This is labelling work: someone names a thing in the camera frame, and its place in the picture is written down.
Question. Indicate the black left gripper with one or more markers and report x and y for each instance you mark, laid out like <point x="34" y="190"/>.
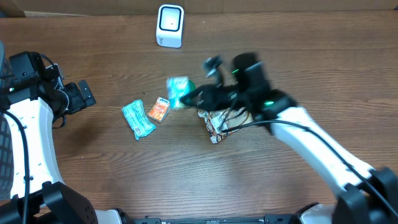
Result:
<point x="80" y="102"/>

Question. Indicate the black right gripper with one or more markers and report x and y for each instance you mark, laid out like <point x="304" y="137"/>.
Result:
<point x="205" y="94"/>

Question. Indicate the teal wipes pack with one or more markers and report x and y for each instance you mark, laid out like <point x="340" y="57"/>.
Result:
<point x="177" y="87"/>

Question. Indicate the beige Pantree snack bag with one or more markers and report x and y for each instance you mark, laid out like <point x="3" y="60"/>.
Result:
<point x="217" y="122"/>

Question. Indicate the orange tissue pack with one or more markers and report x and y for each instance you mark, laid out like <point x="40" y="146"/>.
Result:
<point x="160" y="109"/>

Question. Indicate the teal snack packet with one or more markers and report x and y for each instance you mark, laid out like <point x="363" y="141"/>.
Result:
<point x="137" y="120"/>

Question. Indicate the green lid jar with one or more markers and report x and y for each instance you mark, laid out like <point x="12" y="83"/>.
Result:
<point x="191" y="86"/>

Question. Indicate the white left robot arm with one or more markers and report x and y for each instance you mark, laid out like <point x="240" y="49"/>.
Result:
<point x="33" y="97"/>

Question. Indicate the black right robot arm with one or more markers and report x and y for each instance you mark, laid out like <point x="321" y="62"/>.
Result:
<point x="363" y="194"/>

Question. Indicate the white barcode scanner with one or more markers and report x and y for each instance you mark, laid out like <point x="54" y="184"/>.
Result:
<point x="169" y="28"/>

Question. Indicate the black wire basket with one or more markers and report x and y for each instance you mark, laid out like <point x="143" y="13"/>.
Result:
<point x="6" y="160"/>

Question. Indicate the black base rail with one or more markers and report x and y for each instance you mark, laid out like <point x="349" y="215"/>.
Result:
<point x="217" y="220"/>

